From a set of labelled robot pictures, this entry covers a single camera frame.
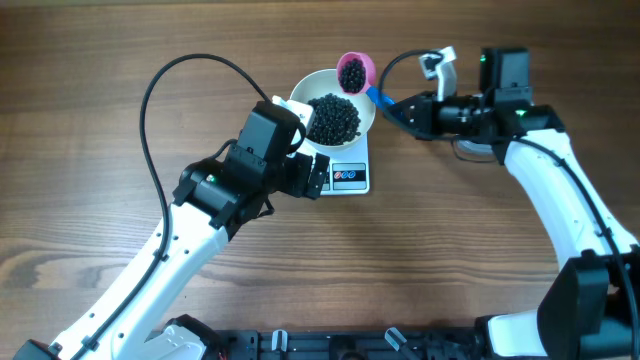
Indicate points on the white bowl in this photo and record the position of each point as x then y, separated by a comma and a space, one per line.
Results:
323, 82

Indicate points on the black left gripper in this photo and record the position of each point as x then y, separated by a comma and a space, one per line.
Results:
304, 174

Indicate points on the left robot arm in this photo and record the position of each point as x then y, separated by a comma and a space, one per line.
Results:
211, 202

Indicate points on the white kitchen scale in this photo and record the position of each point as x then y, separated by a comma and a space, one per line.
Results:
348, 172

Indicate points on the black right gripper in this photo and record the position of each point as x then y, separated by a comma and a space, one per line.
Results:
423, 115

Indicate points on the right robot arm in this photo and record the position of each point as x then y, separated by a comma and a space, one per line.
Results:
591, 310

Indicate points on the clear plastic container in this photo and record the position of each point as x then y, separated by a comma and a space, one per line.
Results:
472, 148

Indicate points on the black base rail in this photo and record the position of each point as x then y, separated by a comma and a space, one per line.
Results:
447, 343

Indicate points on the pink scoop with blue handle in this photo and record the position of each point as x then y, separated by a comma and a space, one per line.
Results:
356, 74

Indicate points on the black beans in bowl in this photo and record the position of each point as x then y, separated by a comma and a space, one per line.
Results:
336, 121

